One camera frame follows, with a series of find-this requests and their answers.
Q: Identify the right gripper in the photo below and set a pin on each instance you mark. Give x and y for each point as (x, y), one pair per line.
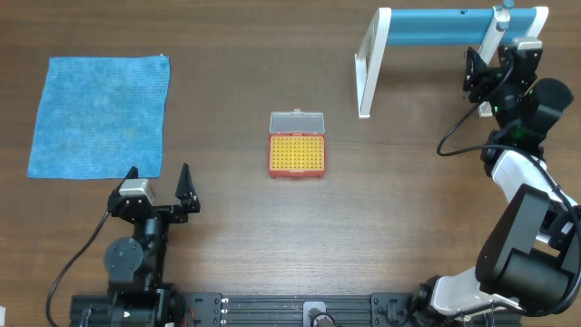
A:
(522, 68)

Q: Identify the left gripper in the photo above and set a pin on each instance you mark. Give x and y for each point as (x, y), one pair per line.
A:
(170, 212)

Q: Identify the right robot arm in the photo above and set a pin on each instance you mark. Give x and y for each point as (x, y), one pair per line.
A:
(522, 254)

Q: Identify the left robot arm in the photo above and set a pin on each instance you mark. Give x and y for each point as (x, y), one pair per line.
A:
(152, 254)

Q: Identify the white and blue stand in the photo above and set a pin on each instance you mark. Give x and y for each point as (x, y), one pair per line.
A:
(436, 27)

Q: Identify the blue cloth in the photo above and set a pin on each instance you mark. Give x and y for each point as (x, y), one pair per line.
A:
(95, 118)

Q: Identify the red and yellow tip box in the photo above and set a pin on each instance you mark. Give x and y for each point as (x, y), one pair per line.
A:
(297, 156)

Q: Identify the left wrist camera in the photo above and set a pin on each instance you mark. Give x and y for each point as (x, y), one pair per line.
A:
(136, 188)

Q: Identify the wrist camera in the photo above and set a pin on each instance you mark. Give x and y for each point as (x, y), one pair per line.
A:
(136, 188)
(526, 43)

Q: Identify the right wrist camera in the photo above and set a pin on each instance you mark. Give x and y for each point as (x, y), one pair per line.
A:
(526, 43)

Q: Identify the mounting rail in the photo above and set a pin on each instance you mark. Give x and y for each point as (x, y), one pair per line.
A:
(272, 311)

